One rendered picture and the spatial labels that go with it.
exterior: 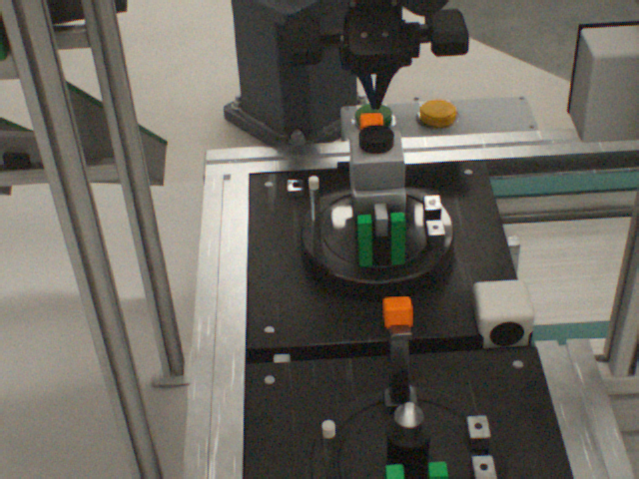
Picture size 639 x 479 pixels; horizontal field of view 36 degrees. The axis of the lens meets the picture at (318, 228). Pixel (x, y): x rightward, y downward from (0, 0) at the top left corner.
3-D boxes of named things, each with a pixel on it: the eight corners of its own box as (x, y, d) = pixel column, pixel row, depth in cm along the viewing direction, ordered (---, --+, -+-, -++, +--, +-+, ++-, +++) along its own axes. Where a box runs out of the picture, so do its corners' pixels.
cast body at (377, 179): (349, 178, 90) (347, 114, 85) (397, 175, 90) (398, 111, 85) (355, 239, 83) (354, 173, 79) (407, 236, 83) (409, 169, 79)
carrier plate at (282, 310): (251, 190, 101) (249, 173, 100) (483, 175, 101) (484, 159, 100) (247, 365, 83) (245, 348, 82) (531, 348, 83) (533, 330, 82)
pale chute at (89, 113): (37, 180, 98) (40, 136, 98) (165, 186, 96) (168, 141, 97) (-123, 130, 70) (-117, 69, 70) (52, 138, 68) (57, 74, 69)
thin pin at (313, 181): (313, 251, 88) (309, 176, 82) (321, 250, 88) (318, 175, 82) (314, 257, 87) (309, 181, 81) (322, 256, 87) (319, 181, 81)
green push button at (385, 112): (354, 118, 110) (353, 103, 109) (390, 116, 110) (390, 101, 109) (356, 139, 107) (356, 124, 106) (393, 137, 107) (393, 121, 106)
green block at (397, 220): (389, 255, 87) (389, 212, 83) (403, 254, 87) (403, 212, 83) (390, 265, 86) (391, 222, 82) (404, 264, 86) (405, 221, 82)
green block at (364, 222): (357, 257, 87) (356, 214, 83) (371, 256, 87) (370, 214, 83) (358, 266, 86) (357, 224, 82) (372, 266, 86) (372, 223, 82)
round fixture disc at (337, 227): (299, 202, 96) (298, 186, 95) (442, 193, 96) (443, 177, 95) (304, 303, 85) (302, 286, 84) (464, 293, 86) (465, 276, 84)
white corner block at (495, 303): (469, 313, 86) (471, 279, 84) (521, 310, 86) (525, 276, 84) (478, 353, 83) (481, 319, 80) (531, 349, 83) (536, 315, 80)
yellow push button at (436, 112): (416, 114, 110) (417, 99, 109) (452, 112, 110) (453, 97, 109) (421, 135, 107) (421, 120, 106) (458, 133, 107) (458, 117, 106)
